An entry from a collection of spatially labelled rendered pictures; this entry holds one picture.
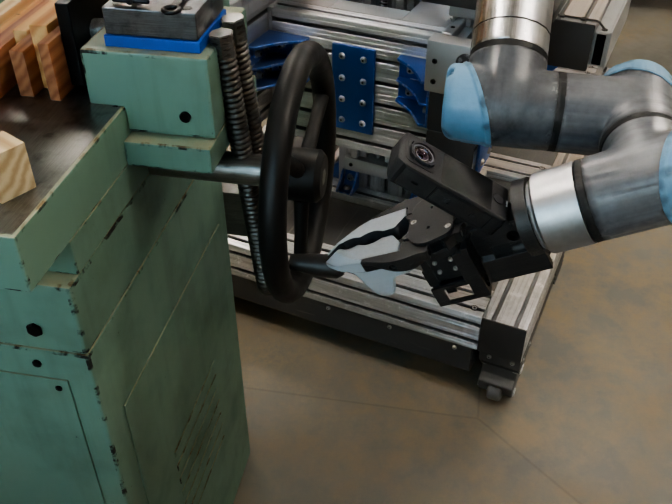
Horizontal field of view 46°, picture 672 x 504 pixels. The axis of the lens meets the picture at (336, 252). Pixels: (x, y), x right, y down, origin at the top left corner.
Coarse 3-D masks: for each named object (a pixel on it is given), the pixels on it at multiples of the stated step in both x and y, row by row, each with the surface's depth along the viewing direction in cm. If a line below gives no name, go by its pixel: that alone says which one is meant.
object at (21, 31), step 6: (54, 0) 91; (48, 6) 89; (36, 12) 88; (42, 12) 88; (30, 18) 86; (36, 18) 86; (24, 24) 85; (18, 30) 84; (24, 30) 84; (18, 36) 84; (24, 36) 84; (18, 42) 85
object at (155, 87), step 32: (96, 64) 80; (128, 64) 79; (160, 64) 78; (192, 64) 78; (96, 96) 82; (128, 96) 81; (160, 96) 80; (192, 96) 80; (160, 128) 83; (192, 128) 82
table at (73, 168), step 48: (48, 96) 84; (48, 144) 76; (96, 144) 77; (144, 144) 82; (192, 144) 82; (48, 192) 69; (96, 192) 78; (0, 240) 65; (48, 240) 70; (0, 288) 68
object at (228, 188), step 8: (224, 184) 121; (232, 184) 121; (224, 192) 120; (232, 192) 120; (224, 200) 121; (232, 200) 120; (232, 208) 121; (240, 208) 121; (232, 216) 122; (240, 216) 122; (232, 224) 123; (240, 224) 123; (232, 232) 124; (240, 232) 124
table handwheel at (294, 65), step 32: (288, 64) 78; (320, 64) 87; (288, 96) 75; (320, 96) 94; (288, 128) 75; (320, 128) 92; (224, 160) 88; (256, 160) 88; (288, 160) 75; (320, 160) 86; (288, 192) 87; (320, 192) 87; (320, 224) 99; (288, 288) 82
